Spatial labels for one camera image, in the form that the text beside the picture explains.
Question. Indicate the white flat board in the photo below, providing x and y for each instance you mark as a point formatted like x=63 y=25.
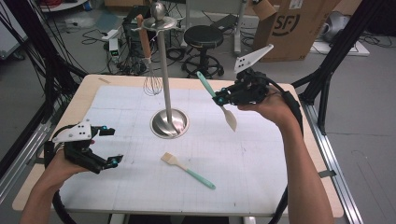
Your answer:
x=358 y=48

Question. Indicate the brown cardboard box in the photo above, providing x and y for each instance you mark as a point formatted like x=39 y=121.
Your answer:
x=280 y=31

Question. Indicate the tan tape strip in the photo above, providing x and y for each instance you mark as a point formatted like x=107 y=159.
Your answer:
x=104 y=81

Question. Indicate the person's left hand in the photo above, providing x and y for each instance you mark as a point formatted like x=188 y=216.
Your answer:
x=59 y=172

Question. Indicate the grey tape piece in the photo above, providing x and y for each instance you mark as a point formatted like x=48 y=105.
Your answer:
x=35 y=161
x=330 y=173

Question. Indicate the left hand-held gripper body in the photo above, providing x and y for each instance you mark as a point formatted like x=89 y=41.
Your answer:
x=81 y=152

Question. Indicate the grey white appliance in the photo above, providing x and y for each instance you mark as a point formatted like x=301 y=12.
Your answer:
x=336 y=25

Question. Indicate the power supply with green display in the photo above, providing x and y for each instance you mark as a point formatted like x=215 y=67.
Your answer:
x=114 y=53

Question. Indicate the aluminium rail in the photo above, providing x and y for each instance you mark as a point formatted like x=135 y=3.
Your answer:
x=18 y=165
x=342 y=193

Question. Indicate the white grid mat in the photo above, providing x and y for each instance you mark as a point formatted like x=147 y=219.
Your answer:
x=202 y=140

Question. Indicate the white round table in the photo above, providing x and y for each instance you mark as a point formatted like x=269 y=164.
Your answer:
x=62 y=6

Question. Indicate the white power strip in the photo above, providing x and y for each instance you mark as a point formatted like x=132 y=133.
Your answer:
x=110 y=34

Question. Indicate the steel utensil stand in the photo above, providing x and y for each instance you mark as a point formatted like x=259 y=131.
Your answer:
x=169 y=124

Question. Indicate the black round stool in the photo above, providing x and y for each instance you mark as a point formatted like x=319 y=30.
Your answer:
x=204 y=35

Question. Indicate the white metal stand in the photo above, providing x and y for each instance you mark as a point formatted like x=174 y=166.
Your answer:
x=239 y=31

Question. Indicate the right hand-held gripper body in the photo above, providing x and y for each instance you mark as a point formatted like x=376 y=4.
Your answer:
x=249 y=90

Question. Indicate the person's right hand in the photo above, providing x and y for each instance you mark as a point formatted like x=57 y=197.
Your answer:
x=277 y=109

